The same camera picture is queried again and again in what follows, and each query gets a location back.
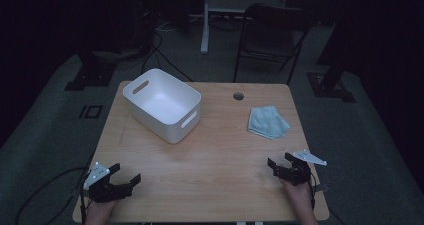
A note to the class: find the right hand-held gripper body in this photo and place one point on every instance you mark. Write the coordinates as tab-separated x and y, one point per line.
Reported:
296	173

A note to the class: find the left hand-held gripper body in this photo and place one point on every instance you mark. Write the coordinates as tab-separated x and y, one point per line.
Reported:
103	190

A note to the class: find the light blue cloth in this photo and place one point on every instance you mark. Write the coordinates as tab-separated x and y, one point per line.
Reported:
268	123

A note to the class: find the white plastic storage bin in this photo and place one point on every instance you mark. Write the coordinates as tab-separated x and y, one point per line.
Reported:
163	105

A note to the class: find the person's left hand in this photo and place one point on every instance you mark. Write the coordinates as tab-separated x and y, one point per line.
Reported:
100	212

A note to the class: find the person's right hand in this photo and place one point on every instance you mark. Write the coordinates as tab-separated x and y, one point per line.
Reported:
300	196

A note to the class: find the black stand base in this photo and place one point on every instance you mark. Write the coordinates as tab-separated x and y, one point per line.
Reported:
330	88
90	75

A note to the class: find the black folding chair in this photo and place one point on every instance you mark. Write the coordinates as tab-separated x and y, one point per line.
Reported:
271	38

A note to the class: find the white metal desk frame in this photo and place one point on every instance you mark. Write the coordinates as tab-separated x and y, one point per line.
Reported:
213	5

